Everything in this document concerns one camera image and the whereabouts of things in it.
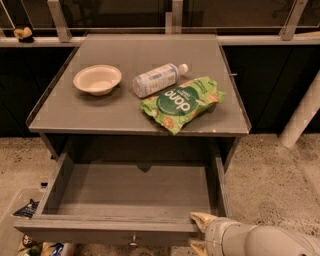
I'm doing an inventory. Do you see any grey top drawer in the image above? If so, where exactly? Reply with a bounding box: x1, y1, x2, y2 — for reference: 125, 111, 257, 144
13, 138, 233, 249

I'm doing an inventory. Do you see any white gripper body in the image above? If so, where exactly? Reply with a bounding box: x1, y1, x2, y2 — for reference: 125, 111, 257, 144
203, 216, 259, 256

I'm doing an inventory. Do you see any dark blue snack bag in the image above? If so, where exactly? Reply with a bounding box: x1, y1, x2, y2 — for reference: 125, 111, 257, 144
13, 199, 39, 219

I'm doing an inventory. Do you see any grey drawer cabinet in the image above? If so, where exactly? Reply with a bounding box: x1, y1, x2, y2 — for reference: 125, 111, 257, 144
27, 34, 251, 166

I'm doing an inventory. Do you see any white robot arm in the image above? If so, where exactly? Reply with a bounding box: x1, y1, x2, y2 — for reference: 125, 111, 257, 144
189, 212, 320, 256

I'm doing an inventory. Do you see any clear plastic bin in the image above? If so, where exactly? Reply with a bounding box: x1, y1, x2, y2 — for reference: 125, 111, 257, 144
0, 188, 75, 256

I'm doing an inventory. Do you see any yellow black small object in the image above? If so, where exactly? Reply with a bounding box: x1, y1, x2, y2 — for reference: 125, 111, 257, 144
13, 26, 34, 43

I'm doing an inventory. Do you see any white paper bowl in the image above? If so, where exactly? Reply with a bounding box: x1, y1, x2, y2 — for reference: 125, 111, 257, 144
73, 65, 122, 96

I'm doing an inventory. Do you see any green snack bag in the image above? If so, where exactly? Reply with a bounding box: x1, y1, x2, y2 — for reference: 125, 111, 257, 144
140, 76, 226, 135

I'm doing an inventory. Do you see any brown snack bag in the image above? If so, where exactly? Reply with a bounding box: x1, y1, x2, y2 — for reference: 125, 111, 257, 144
18, 235, 42, 251

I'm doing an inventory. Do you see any metal window railing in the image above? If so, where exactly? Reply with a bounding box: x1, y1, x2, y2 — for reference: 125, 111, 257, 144
0, 0, 320, 47

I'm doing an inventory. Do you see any yellow chip bag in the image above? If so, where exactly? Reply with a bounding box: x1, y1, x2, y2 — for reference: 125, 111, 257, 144
40, 242, 64, 256

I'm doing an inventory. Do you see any white diagonal pole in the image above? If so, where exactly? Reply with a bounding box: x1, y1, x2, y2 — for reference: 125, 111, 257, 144
279, 70, 320, 148

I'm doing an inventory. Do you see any clear plastic water bottle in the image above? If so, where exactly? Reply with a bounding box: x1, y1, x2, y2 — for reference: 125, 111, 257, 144
132, 63, 189, 98

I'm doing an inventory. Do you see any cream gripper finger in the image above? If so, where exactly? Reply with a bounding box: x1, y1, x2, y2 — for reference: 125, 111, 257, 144
189, 239, 207, 256
190, 212, 217, 232

